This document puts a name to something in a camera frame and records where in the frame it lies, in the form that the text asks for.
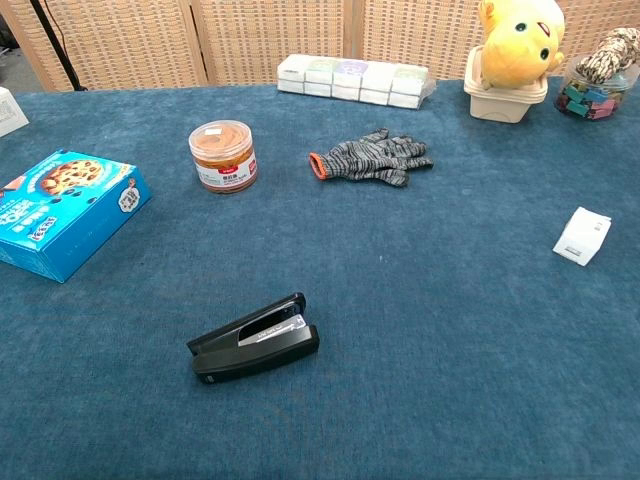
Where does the grey sock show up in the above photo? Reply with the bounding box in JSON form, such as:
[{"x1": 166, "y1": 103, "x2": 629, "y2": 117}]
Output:
[{"x1": 308, "y1": 127, "x2": 435, "y2": 188}]

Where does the blue table cloth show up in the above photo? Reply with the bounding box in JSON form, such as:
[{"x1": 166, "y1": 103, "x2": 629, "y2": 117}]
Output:
[{"x1": 0, "y1": 77, "x2": 640, "y2": 480}]

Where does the black stapler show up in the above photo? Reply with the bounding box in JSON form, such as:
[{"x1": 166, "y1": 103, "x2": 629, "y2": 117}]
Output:
[{"x1": 186, "y1": 291, "x2": 321, "y2": 386}]

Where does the clear jar of rubber bands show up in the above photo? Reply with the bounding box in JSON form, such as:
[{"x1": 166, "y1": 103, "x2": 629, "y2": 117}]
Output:
[{"x1": 188, "y1": 119, "x2": 259, "y2": 195}]

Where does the beige plastic container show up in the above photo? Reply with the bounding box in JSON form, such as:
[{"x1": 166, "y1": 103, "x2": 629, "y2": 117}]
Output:
[{"x1": 463, "y1": 45, "x2": 550, "y2": 121}]

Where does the blue cookie box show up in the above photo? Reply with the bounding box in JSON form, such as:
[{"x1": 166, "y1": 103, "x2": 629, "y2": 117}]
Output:
[{"x1": 0, "y1": 148, "x2": 153, "y2": 284}]

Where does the small white box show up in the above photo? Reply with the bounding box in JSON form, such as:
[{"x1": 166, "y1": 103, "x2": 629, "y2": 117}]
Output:
[{"x1": 552, "y1": 206, "x2": 613, "y2": 267}]

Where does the woven folding screen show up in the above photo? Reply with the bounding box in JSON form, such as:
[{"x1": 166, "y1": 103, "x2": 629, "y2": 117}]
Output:
[{"x1": 0, "y1": 0, "x2": 640, "y2": 92}]

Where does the yellow plush toy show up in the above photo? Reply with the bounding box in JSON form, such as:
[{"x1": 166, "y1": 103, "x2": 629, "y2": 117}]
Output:
[{"x1": 477, "y1": 0, "x2": 566, "y2": 91}]

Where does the glass jar of binder clips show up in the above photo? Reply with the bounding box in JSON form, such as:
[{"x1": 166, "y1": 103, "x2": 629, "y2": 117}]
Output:
[{"x1": 553, "y1": 54, "x2": 634, "y2": 122}]

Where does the large white carton box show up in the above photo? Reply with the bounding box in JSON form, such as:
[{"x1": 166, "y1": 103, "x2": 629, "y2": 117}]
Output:
[{"x1": 0, "y1": 86, "x2": 30, "y2": 138}]

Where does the black tripod stand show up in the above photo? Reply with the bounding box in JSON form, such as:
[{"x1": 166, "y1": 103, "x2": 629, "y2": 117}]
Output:
[{"x1": 29, "y1": 0, "x2": 89, "y2": 92}]

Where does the camouflage rope bundle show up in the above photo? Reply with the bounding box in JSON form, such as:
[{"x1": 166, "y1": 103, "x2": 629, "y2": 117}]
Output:
[{"x1": 582, "y1": 27, "x2": 640, "y2": 84}]

